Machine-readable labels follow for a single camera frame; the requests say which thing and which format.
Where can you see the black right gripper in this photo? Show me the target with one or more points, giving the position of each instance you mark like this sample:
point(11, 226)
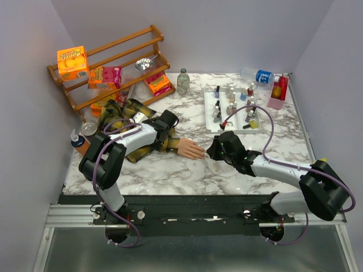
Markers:
point(212, 149)

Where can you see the yellow plaid shirt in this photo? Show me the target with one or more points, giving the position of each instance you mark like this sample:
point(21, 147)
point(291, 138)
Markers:
point(112, 111)

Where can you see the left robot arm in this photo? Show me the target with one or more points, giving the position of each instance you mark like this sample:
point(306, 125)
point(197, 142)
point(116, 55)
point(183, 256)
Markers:
point(104, 158)

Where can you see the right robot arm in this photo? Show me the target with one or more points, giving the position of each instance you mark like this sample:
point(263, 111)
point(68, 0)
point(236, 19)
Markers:
point(319, 189)

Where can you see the mannequin hand with long nails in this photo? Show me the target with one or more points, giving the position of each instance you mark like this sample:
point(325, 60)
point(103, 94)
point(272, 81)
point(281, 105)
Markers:
point(190, 149)

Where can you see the silver glitter bottle black cap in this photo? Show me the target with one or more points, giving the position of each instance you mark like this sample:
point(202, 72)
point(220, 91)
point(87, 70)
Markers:
point(216, 116)

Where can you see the orange pink box lower shelf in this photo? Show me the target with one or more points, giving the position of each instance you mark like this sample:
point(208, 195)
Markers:
point(158, 83)

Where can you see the gold glitter bottle white cap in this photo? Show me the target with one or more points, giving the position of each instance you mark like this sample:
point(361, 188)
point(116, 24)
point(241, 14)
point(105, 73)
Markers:
point(229, 109)

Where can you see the yellow polish bottle black cap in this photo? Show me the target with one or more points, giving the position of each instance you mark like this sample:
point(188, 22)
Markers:
point(251, 125)

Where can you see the white plastic organizer tray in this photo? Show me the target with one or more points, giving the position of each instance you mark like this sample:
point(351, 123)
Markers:
point(237, 117)

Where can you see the glass bottle with cap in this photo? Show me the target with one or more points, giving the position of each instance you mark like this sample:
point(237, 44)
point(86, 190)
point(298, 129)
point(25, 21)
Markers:
point(183, 82)

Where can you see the red white package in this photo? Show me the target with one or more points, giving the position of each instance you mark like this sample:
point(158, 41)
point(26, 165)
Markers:
point(122, 96)

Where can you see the coral polish bottle white cap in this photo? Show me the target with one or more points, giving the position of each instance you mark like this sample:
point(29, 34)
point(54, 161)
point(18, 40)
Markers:
point(232, 97)

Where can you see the copper glitter bottle white cap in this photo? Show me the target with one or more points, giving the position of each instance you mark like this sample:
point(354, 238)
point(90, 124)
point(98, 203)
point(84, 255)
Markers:
point(250, 103)

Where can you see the beige polish bottle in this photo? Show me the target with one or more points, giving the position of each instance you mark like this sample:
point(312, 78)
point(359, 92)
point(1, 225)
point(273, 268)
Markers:
point(230, 92)

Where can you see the blue polish bottle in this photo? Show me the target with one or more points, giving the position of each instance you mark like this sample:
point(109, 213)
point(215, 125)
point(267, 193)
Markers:
point(243, 94)

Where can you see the purple polish bottle back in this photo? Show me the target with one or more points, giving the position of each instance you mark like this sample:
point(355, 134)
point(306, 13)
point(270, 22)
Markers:
point(217, 92)

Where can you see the wooden shelf rack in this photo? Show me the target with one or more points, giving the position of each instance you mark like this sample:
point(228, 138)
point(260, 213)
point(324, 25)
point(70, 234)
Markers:
point(123, 52)

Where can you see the metal spoon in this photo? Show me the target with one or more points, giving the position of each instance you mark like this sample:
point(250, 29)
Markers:
point(144, 64)

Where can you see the orange box bottom shelf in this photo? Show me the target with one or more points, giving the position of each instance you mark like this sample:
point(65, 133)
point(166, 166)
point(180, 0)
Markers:
point(96, 107)

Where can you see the pink orange sponge box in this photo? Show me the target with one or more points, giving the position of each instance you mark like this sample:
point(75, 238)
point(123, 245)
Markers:
point(105, 77)

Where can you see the metal soda can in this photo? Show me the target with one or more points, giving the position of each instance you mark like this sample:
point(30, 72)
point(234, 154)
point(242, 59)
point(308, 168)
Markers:
point(89, 129)

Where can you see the pink plastic bin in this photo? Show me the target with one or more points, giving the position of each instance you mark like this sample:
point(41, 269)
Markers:
point(276, 103)

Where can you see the yellow lemon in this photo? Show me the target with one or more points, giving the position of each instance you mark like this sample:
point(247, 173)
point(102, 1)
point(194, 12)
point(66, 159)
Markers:
point(276, 92)

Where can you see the orange spray bottle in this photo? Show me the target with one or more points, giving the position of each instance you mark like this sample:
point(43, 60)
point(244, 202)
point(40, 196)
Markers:
point(79, 143)

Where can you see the plastic water bottle blue label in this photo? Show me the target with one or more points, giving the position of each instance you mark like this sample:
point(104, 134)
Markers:
point(260, 76)

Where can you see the red ketchup bottle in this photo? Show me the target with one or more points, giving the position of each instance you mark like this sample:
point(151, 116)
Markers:
point(283, 84)

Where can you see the orange scrub box large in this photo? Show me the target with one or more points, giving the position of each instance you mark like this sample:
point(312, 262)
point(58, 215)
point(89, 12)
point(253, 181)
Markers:
point(72, 63)

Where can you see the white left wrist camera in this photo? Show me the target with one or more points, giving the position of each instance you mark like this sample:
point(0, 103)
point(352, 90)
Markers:
point(140, 117)

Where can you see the black mounting rail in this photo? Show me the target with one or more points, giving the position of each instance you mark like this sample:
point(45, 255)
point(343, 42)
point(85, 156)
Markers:
point(188, 215)

